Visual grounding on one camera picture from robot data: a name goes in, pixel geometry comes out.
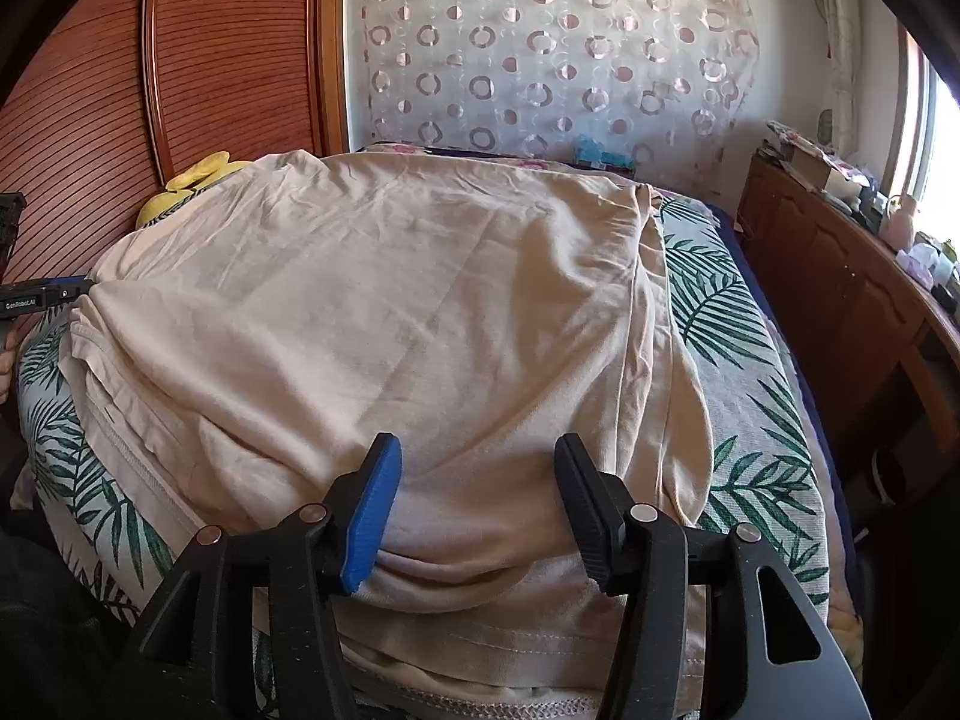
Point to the floral blanket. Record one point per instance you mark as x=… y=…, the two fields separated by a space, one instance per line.
x=405 y=150

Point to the sheer curtain with circles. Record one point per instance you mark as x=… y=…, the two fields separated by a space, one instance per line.
x=555 y=52

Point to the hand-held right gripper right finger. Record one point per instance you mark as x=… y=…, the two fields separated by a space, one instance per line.
x=589 y=517

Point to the grey oval fan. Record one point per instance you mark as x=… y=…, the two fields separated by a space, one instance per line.
x=826 y=126

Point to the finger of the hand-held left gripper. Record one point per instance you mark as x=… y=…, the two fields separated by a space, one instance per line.
x=45 y=294

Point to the wooden slatted headboard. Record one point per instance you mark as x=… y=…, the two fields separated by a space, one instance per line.
x=225 y=52

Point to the wooden cabinet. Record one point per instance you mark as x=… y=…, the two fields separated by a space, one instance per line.
x=832 y=292

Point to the beige t-shirt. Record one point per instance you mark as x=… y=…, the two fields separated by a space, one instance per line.
x=375 y=300

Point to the beige window drape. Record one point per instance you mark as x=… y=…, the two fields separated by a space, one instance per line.
x=836 y=52

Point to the yellow plush toy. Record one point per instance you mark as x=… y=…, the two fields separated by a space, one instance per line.
x=187 y=180

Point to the palm leaf print sheet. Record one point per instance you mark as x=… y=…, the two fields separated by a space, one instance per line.
x=750 y=405

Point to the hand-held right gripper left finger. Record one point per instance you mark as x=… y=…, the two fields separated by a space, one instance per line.
x=371 y=517

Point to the white cardboard box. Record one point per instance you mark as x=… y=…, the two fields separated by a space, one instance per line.
x=817 y=165

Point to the person's left hand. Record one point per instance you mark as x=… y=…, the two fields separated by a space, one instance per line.
x=6 y=371

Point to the person's dark clothing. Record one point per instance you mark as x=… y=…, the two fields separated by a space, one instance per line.
x=45 y=600

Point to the window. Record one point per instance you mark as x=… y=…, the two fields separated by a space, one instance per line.
x=934 y=135

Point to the dark round container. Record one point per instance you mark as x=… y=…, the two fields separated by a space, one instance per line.
x=896 y=476

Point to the pink bottle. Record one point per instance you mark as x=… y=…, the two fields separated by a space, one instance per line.
x=904 y=223

